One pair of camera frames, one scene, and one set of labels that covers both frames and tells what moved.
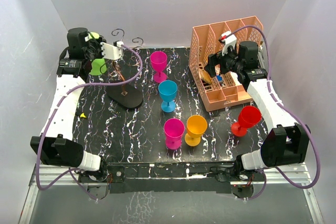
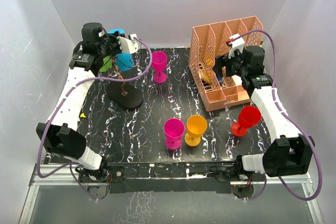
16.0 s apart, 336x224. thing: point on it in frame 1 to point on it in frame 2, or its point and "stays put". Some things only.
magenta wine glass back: [159, 61] stays put
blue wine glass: [168, 89] to [124, 61]
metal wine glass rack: [122, 96] stays put
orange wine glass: [196, 126] stays put
